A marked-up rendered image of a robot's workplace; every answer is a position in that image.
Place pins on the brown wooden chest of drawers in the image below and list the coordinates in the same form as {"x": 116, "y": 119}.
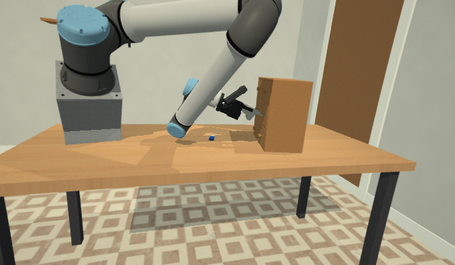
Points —
{"x": 287, "y": 116}

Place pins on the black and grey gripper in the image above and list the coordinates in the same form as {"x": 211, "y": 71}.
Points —
{"x": 234, "y": 108}

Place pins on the brown wooden drawer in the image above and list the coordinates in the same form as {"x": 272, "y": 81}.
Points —
{"x": 262, "y": 135}
{"x": 267, "y": 91}
{"x": 260, "y": 88}
{"x": 258, "y": 107}
{"x": 264, "y": 111}
{"x": 256, "y": 127}

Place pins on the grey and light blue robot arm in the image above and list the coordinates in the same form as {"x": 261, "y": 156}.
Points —
{"x": 89, "y": 35}

